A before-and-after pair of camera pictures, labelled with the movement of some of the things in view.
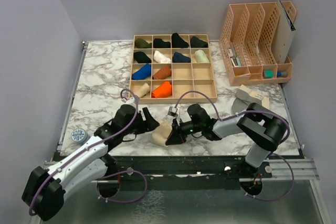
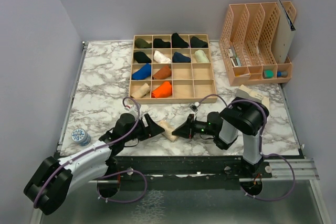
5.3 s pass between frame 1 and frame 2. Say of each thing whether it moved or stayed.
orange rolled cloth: stayed
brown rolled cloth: stayed
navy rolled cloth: stayed
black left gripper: moved
